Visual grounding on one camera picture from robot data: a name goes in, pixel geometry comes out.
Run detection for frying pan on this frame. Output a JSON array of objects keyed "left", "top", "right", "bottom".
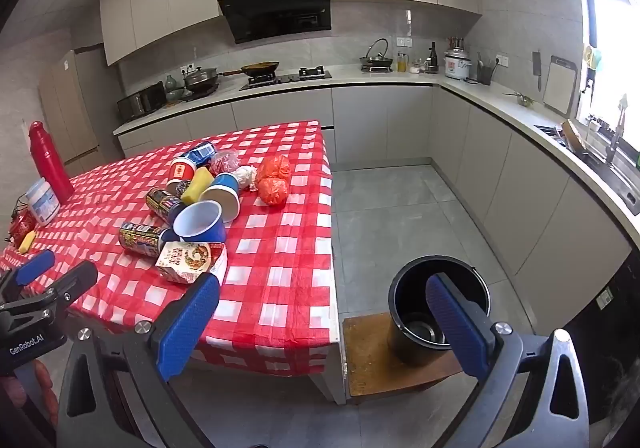
[{"left": 219, "top": 60, "right": 281, "bottom": 78}]

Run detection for black gas stove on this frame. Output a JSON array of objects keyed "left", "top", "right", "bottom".
[{"left": 238, "top": 66, "right": 333, "bottom": 92}]

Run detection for steel sink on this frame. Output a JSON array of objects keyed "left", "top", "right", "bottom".
[{"left": 574, "top": 142, "right": 640, "bottom": 217}]

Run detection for white kitchen island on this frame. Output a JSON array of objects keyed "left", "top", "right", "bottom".
[{"left": 305, "top": 125, "right": 347, "bottom": 405}]

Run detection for black built-in oven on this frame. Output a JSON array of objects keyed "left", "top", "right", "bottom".
[{"left": 554, "top": 252, "right": 640, "bottom": 425}]

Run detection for dark printed can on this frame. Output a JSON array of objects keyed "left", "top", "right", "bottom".
[
  {"left": 145, "top": 187, "right": 186, "bottom": 224},
  {"left": 118, "top": 221, "right": 174, "bottom": 258}
]

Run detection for person's left hand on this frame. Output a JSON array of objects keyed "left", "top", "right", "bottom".
[{"left": 0, "top": 359, "right": 60, "bottom": 429}]

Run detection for red packet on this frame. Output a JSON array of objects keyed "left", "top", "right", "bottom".
[{"left": 9, "top": 207, "right": 39, "bottom": 249}]

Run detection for printed food carton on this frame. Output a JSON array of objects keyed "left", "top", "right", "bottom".
[{"left": 154, "top": 241, "right": 229, "bottom": 285}]

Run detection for green ceramic vase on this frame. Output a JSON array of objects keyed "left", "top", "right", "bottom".
[{"left": 164, "top": 74, "right": 185, "bottom": 103}]

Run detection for window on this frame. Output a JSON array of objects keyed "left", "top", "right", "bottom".
[{"left": 567, "top": 0, "right": 640, "bottom": 155}]

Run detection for clear plastic bag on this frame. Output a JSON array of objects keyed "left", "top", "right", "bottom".
[{"left": 208, "top": 149, "right": 241, "bottom": 177}]

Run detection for black utensil holder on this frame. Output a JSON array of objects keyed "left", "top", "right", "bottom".
[{"left": 475, "top": 52, "right": 496, "bottom": 87}]

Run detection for steel faucet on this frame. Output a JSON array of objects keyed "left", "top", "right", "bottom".
[{"left": 604, "top": 94, "right": 630, "bottom": 164}]

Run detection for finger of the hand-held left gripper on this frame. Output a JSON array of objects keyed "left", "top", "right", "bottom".
[
  {"left": 0, "top": 260, "right": 99, "bottom": 317},
  {"left": 0, "top": 249, "right": 56, "bottom": 302}
]

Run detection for white tissue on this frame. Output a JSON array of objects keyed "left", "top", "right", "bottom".
[{"left": 234, "top": 165, "right": 259, "bottom": 192}]

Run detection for green vegetable sprig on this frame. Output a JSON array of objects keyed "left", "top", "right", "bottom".
[{"left": 502, "top": 90, "right": 536, "bottom": 107}]

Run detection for hanging cloth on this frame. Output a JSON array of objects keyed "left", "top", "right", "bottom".
[{"left": 582, "top": 45, "right": 604, "bottom": 72}]

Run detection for black range hood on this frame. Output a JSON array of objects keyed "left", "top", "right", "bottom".
[{"left": 217, "top": 0, "right": 333, "bottom": 45}]

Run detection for wooden stool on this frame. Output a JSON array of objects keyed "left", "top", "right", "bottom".
[{"left": 342, "top": 312, "right": 464, "bottom": 405}]

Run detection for orange plastic bag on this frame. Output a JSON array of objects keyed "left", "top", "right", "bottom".
[
  {"left": 256, "top": 155, "right": 292, "bottom": 182},
  {"left": 257, "top": 176, "right": 291, "bottom": 206}
]

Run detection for red paper cup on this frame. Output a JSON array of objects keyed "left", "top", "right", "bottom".
[{"left": 167, "top": 156, "right": 197, "bottom": 194}]

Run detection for white cutting board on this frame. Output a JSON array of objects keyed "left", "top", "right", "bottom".
[{"left": 542, "top": 55, "right": 579, "bottom": 115}]

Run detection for lidded grey pot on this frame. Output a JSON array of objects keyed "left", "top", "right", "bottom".
[{"left": 182, "top": 66, "right": 221, "bottom": 97}]

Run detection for steel wok with lid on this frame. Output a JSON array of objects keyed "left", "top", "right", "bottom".
[{"left": 358, "top": 37, "right": 395, "bottom": 74}]

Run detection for red checkered tablecloth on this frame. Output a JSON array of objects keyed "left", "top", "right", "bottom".
[{"left": 0, "top": 119, "right": 335, "bottom": 377}]

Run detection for beige lower cabinets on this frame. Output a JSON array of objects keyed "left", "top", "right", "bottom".
[{"left": 113, "top": 82, "right": 634, "bottom": 325}]

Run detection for blue paper cup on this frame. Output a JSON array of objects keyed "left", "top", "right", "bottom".
[
  {"left": 199, "top": 171, "right": 241, "bottom": 224},
  {"left": 172, "top": 200, "right": 227, "bottom": 245}
]

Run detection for black microwave oven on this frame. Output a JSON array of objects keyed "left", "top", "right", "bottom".
[{"left": 116, "top": 81, "right": 168, "bottom": 120}]

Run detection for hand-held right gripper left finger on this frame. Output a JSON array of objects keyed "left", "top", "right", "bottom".
[{"left": 57, "top": 272, "right": 221, "bottom": 448}]

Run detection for red thermos bottle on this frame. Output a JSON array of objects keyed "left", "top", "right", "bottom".
[{"left": 28, "top": 120, "right": 76, "bottom": 204}]

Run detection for beige refrigerator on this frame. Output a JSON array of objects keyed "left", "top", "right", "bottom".
[{"left": 38, "top": 45, "right": 126, "bottom": 174}]

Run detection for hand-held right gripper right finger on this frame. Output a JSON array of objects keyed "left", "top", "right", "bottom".
[{"left": 425, "top": 273, "right": 591, "bottom": 448}]

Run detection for black bucket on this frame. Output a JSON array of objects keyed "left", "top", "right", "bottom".
[{"left": 387, "top": 255, "right": 491, "bottom": 367}]

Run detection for white plastic jar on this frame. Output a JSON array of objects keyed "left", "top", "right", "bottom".
[{"left": 24, "top": 180, "right": 62, "bottom": 228}]

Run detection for white rice cooker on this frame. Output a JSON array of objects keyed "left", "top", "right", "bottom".
[{"left": 443, "top": 47, "right": 474, "bottom": 82}]

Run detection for blue snack packet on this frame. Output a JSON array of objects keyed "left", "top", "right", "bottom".
[{"left": 184, "top": 141, "right": 219, "bottom": 164}]

